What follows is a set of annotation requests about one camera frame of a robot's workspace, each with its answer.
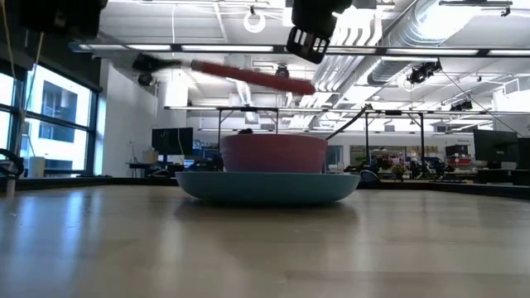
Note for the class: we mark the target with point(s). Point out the large dark desk monitor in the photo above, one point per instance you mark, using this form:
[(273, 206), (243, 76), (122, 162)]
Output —
[(494, 145)]

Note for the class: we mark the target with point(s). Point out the blue plate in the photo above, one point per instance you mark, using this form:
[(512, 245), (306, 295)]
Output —
[(267, 186)]

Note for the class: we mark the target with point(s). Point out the black computer monitor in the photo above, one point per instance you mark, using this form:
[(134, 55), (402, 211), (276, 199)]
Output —
[(172, 140)]

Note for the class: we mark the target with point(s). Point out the black ceiling-mounted camera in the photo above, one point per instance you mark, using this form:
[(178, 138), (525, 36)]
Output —
[(422, 72)]

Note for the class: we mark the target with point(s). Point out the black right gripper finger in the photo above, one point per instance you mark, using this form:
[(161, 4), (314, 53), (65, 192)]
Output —
[(308, 45)]

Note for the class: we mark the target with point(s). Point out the long white light bar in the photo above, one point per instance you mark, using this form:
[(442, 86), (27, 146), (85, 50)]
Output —
[(414, 51)]

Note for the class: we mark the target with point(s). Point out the black round ceiling fixture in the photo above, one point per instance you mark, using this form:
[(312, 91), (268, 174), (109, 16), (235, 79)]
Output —
[(145, 78), (282, 72)]

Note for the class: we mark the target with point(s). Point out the black metal frame stand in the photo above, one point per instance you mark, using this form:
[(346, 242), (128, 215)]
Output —
[(393, 112), (248, 109)]

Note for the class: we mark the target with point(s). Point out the white cylindrical container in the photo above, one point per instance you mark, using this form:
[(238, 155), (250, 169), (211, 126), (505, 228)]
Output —
[(36, 167)]

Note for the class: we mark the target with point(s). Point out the pink bowl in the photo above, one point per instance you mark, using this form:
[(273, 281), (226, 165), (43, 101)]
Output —
[(273, 153)]

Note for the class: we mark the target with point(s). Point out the background black robot arm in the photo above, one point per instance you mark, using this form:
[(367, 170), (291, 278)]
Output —
[(207, 164)]

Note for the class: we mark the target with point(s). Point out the silver ceiling air duct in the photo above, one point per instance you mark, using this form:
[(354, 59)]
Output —
[(414, 29)]

